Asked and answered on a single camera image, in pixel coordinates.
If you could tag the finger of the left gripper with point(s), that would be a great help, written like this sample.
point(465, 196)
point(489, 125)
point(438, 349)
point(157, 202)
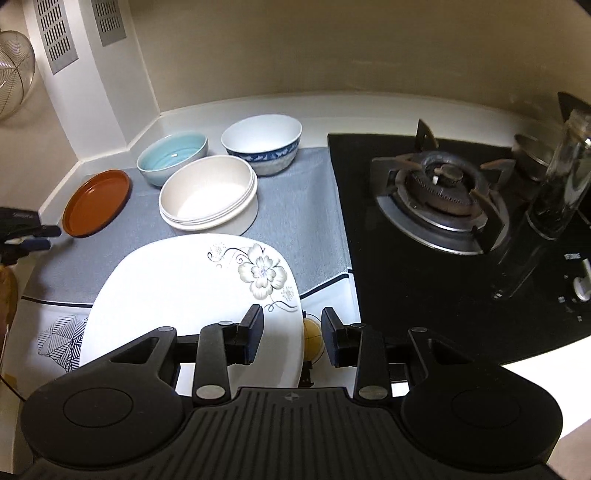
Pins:
point(11, 253)
point(42, 231)

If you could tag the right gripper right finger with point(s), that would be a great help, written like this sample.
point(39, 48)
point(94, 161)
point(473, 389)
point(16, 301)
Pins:
point(358, 345)

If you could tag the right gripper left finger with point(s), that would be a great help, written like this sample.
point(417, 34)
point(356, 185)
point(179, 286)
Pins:
point(219, 346)

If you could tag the brown round plate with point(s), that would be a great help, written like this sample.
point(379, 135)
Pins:
point(96, 203)

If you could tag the large white floral plate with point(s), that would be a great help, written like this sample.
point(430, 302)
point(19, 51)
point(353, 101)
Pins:
point(191, 281)

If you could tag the light blue ceramic bowl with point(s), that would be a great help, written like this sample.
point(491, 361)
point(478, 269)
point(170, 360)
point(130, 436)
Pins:
point(167, 155)

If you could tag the cream bowls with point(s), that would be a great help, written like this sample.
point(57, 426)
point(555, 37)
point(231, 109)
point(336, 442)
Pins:
point(215, 194)

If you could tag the white bowl blue pattern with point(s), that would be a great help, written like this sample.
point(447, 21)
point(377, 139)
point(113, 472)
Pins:
point(268, 142)

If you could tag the yellow round sticker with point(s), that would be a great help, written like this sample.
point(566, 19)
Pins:
point(313, 343)

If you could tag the wooden cutting board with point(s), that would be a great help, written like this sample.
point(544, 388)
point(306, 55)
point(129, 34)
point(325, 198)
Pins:
point(8, 299)

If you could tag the black gas stove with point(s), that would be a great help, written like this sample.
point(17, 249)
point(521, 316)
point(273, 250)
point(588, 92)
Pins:
point(439, 239)

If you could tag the glass jar on stove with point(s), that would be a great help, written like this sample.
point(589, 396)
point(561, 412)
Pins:
point(564, 185)

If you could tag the metal wire strainer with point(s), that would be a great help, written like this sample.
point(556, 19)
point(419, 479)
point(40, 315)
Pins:
point(17, 71)

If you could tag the grey wall vent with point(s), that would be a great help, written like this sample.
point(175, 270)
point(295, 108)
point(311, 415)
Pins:
point(108, 21)
point(55, 34)

